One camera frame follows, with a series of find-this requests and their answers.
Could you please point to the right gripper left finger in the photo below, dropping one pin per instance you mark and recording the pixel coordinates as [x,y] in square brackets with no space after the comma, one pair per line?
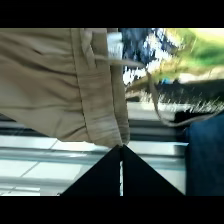
[103,176]

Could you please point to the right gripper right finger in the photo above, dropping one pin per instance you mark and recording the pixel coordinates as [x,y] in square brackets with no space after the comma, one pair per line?
[140,176]

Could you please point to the tan pants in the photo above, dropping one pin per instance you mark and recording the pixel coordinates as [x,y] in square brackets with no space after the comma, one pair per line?
[50,83]

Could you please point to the blue jeans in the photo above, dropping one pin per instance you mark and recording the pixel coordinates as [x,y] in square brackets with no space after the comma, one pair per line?
[206,156]

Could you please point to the silver frame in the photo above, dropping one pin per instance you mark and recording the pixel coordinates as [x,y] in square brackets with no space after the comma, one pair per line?
[66,155]

